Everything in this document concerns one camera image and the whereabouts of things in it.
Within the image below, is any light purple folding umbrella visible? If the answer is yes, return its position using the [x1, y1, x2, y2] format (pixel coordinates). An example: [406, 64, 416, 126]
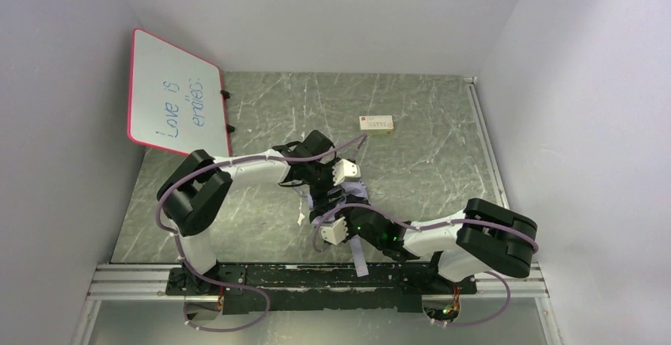
[294, 181, 369, 278]

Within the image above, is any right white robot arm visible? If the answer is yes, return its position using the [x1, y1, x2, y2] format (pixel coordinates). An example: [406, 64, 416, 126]
[332, 198, 539, 282]

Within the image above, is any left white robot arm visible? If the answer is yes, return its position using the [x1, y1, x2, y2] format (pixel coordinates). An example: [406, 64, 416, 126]
[154, 131, 353, 294]

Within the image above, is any small white cardboard box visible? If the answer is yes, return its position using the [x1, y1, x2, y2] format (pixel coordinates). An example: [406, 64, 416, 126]
[358, 116, 394, 135]

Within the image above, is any red framed whiteboard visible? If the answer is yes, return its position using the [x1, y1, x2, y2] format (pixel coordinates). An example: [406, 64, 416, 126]
[127, 28, 232, 157]

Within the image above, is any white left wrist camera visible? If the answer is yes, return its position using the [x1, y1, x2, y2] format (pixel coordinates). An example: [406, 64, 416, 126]
[332, 159, 362, 186]

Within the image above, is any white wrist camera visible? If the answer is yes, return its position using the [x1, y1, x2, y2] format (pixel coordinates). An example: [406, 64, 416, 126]
[319, 217, 349, 245]
[332, 159, 362, 186]

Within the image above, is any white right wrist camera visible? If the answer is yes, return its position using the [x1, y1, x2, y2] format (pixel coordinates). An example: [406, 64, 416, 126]
[319, 217, 349, 245]

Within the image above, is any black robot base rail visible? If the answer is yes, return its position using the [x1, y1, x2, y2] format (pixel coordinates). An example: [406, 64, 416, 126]
[165, 262, 476, 315]

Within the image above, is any aluminium frame rail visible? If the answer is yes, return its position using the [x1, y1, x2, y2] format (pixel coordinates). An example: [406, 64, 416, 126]
[86, 264, 549, 301]

